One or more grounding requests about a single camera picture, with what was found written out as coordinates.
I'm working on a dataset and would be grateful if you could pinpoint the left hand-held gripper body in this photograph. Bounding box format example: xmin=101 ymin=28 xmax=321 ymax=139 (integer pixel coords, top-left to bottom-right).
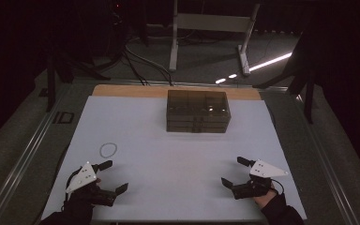
xmin=65 ymin=160 xmax=118 ymax=208

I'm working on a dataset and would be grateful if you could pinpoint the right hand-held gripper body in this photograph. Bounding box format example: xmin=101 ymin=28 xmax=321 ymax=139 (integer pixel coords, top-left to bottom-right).
xmin=231 ymin=159 xmax=289 ymax=201

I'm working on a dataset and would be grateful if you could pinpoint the clear bead bracelet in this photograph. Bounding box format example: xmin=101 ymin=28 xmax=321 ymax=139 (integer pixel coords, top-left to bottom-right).
xmin=98 ymin=142 xmax=118 ymax=158

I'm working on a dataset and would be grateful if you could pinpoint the clear plastic drawer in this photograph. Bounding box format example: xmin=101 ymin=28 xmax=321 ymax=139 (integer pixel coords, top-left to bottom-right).
xmin=166 ymin=126 xmax=228 ymax=134

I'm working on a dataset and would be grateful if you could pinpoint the smoky plastic drawer box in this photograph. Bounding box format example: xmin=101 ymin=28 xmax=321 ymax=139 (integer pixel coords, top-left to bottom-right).
xmin=166 ymin=89 xmax=233 ymax=134

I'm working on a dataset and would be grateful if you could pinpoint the person's left hand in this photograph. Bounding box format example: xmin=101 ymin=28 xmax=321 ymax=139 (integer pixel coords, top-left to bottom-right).
xmin=74 ymin=177 xmax=103 ymax=204

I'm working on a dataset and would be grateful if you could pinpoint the person's right hand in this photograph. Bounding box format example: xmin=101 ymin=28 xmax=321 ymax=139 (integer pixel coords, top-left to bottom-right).
xmin=252 ymin=184 xmax=278 ymax=210

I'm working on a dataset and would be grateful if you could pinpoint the white table sheet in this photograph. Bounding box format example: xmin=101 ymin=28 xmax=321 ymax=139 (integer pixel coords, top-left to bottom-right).
xmin=40 ymin=95 xmax=308 ymax=221

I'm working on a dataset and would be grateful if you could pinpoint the black stand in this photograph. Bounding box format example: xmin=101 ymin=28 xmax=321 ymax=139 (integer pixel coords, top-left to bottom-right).
xmin=252 ymin=31 xmax=318 ymax=125
xmin=45 ymin=52 xmax=112 ymax=113

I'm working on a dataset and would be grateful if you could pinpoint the white metal stand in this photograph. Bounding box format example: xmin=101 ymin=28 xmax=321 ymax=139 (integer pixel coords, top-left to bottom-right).
xmin=168 ymin=0 xmax=261 ymax=77

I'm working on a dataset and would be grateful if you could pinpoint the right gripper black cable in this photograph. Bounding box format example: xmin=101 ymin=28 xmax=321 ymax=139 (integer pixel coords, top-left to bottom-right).
xmin=270 ymin=177 xmax=285 ymax=196

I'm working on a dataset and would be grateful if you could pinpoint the metal frame rail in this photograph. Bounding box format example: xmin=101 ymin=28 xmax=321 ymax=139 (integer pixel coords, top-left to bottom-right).
xmin=293 ymin=93 xmax=360 ymax=225
xmin=0 ymin=83 xmax=73 ymax=225

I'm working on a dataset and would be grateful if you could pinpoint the black floor cable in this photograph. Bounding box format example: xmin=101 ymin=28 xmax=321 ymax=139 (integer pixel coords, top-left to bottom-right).
xmin=122 ymin=51 xmax=151 ymax=87

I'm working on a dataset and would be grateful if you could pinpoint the pale floor cable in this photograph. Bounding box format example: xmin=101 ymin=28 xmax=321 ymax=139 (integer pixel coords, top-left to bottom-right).
xmin=125 ymin=45 xmax=174 ymax=87

